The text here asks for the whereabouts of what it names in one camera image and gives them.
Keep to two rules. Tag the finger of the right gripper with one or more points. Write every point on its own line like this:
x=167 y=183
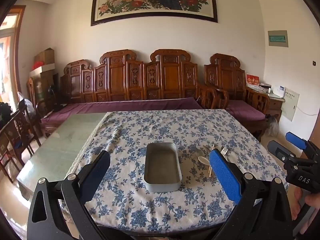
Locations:
x=280 y=151
x=296 y=141

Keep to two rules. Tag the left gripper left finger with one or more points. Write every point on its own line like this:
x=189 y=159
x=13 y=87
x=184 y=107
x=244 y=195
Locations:
x=46 y=220

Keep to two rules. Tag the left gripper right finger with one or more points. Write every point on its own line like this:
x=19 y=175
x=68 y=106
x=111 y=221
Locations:
x=261 y=209

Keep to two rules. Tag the metal fork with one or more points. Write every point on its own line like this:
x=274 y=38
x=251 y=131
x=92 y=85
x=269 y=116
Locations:
x=224 y=150

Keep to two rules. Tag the light bamboo chopstick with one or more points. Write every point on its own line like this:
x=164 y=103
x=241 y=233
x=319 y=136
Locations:
x=211 y=172

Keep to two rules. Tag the person's right hand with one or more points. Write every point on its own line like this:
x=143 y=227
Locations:
x=312 y=200

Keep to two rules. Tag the wooden side table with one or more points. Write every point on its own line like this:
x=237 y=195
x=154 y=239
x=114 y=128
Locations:
x=268 y=104

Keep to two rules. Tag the white device on side table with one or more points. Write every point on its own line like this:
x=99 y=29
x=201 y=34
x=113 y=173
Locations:
x=279 y=91

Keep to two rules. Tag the purple armchair cushion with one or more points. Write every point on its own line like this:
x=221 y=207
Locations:
x=243 y=111

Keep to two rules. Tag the red greeting card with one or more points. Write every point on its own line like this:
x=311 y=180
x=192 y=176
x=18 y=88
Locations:
x=252 y=80

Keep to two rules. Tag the dark wooden dining chair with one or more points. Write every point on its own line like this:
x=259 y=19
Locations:
x=16 y=137

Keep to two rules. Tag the carved wooden armchair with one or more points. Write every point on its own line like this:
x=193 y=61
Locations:
x=226 y=77

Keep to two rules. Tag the blue floral tablecloth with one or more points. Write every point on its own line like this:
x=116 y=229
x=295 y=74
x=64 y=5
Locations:
x=122 y=201

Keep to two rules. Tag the white plastic bag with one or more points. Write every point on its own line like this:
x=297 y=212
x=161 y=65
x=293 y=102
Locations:
x=25 y=102

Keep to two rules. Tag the grey metal rectangular tray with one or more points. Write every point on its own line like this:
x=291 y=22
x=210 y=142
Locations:
x=162 y=171

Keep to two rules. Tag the long carved wooden sofa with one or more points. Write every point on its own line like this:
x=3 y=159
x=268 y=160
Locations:
x=170 y=74

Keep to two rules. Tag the brown cardboard box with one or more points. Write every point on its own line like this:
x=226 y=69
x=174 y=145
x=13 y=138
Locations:
x=47 y=56

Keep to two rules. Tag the white wall electrical panel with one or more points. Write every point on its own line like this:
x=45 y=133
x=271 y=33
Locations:
x=289 y=106

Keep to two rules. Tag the grey wall panel box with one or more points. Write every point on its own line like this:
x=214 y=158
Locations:
x=278 y=38

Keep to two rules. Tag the wooden door frame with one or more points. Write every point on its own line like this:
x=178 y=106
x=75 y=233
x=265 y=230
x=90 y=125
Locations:
x=10 y=33

